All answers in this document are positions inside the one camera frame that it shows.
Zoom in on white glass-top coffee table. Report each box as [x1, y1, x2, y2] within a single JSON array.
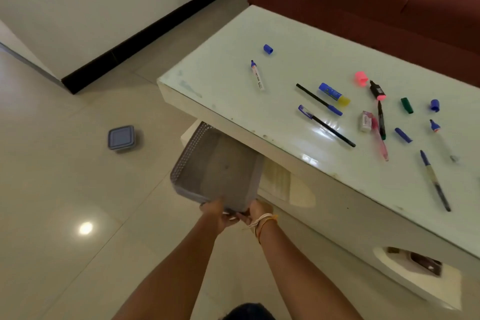
[[156, 4, 480, 312]]

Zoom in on blue patterned pen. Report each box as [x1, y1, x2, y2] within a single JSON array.
[[419, 149, 452, 213]]

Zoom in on blue glue stick yellow cap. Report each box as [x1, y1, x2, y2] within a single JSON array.
[[318, 82, 351, 106]]

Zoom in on person's left hand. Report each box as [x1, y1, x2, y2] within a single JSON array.
[[199, 197, 241, 236]]

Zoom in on slim blue pen cap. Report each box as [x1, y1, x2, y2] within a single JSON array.
[[394, 127, 413, 144]]

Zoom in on person's right hand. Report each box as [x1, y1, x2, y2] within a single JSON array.
[[236, 199, 277, 229]]

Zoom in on pink pen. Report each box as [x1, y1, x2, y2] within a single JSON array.
[[370, 116, 390, 162]]

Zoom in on black pen solid blue cap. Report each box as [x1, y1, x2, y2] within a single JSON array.
[[295, 83, 344, 117]]

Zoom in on black pen clear blue cap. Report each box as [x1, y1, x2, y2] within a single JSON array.
[[298, 104, 356, 149]]

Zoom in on person's right forearm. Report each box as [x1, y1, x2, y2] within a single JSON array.
[[258, 220, 365, 320]]

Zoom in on grey-blue lidded square container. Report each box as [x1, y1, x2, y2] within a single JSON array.
[[107, 125, 137, 154]]

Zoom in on black skirting board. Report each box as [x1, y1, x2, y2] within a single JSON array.
[[61, 0, 248, 95]]

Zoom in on white orange thread bracelets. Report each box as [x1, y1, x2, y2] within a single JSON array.
[[242, 213, 279, 245]]

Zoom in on dark blue jeans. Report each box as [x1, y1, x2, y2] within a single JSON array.
[[221, 302, 277, 320]]

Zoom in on white marker blue tip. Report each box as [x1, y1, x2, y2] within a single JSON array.
[[250, 59, 266, 92], [429, 119, 459, 163]]

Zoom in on white eraser pink sleeve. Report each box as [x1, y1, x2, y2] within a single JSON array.
[[358, 110, 374, 133]]

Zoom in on black highlighter pink tip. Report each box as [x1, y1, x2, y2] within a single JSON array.
[[369, 80, 387, 102]]

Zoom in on grey perforated plastic basket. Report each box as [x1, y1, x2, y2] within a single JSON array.
[[170, 121, 266, 216]]

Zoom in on person's left forearm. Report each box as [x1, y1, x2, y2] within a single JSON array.
[[111, 216, 222, 320]]

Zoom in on thin black marker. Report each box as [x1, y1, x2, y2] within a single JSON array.
[[377, 100, 387, 141]]

